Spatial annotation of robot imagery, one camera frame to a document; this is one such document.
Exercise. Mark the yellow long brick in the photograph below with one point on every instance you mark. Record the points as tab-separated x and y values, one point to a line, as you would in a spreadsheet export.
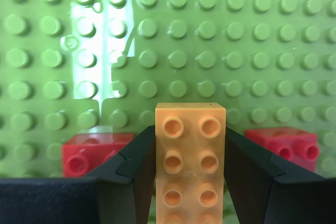
189	140

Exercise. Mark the green studded baseplate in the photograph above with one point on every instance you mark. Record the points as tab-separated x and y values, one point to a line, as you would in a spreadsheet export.
183	24

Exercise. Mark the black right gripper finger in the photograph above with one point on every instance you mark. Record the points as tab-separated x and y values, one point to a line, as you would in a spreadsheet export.
275	200
65	200

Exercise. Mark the red square brick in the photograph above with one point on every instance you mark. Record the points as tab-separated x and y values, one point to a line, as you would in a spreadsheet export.
78	150
262	137

